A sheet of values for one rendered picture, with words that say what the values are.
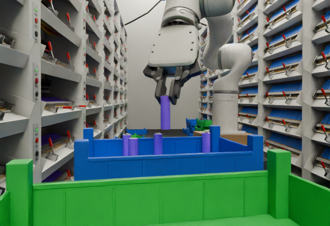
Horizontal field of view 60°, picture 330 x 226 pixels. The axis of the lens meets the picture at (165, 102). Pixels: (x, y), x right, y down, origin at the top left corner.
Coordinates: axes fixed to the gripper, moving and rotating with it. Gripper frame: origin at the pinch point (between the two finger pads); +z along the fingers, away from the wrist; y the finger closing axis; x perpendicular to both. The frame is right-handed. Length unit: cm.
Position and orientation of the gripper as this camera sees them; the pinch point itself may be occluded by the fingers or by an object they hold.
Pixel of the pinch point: (167, 92)
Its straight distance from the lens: 55.3
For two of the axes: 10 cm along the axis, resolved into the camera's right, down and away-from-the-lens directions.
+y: -9.4, -0.1, 3.3
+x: -2.9, -4.9, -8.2
